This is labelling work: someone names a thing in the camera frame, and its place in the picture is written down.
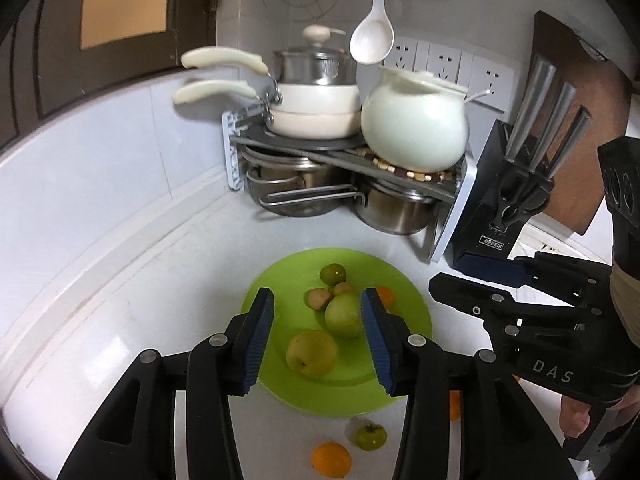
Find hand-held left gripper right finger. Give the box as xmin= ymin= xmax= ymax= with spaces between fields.
xmin=361 ymin=288 xmax=578 ymax=480

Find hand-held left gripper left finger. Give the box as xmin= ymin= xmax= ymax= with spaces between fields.
xmin=57 ymin=286 xmax=276 ymax=480

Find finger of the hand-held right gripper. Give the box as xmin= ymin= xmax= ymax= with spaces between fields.
xmin=428 ymin=272 xmax=553 ymax=343
xmin=459 ymin=252 xmax=615 ymax=308

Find large green guava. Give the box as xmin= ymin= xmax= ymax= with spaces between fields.
xmin=286 ymin=330 xmax=340 ymax=378
xmin=324 ymin=294 xmax=366 ymax=338

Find green plate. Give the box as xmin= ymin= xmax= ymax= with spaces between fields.
xmin=241 ymin=247 xmax=433 ymax=418

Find small green tangerine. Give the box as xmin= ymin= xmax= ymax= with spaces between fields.
xmin=320 ymin=263 xmax=347 ymax=286
xmin=355 ymin=423 xmax=388 ymax=452

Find person's right hand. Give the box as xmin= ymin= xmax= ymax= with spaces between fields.
xmin=559 ymin=395 xmax=594 ymax=441

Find grey corner pot rack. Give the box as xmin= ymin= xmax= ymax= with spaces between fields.
xmin=221 ymin=110 xmax=478 ymax=264

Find black knife block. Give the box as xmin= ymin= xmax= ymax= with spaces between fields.
xmin=452 ymin=120 xmax=556 ymax=271

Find black kitchen scissors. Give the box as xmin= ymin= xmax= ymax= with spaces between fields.
xmin=492 ymin=165 xmax=553 ymax=233

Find steel stock pot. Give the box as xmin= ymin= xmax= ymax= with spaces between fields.
xmin=354 ymin=180 xmax=441 ymax=236

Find beaded wooden trivet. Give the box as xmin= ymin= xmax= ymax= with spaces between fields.
xmin=367 ymin=147 xmax=458 ymax=186

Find white ceramic pot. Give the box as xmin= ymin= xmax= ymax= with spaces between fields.
xmin=360 ymin=66 xmax=493 ymax=171

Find brown wooden cutting board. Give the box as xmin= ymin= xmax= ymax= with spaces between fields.
xmin=530 ymin=10 xmax=640 ymax=236

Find cream saucepan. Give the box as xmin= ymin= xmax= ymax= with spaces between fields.
xmin=172 ymin=80 xmax=362 ymax=139
xmin=181 ymin=46 xmax=362 ymax=113

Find white ladle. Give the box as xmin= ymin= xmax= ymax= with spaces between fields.
xmin=349 ymin=0 xmax=395 ymax=65

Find steel pot with lid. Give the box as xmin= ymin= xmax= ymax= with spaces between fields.
xmin=273 ymin=25 xmax=358 ymax=86

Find brown wooden window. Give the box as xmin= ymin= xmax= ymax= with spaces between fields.
xmin=0 ymin=0 xmax=221 ymax=151

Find steel handled knife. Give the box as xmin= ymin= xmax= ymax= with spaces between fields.
xmin=525 ymin=80 xmax=578 ymax=173
xmin=505 ymin=55 xmax=557 ymax=161
xmin=547 ymin=105 xmax=592 ymax=181

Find steel pot with wire handle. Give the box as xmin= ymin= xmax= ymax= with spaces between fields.
xmin=245 ymin=155 xmax=358 ymax=218

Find white wall socket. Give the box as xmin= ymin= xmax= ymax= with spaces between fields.
xmin=470 ymin=55 xmax=516 ymax=111
xmin=390 ymin=37 xmax=418 ymax=72
xmin=427 ymin=42 xmax=463 ymax=83

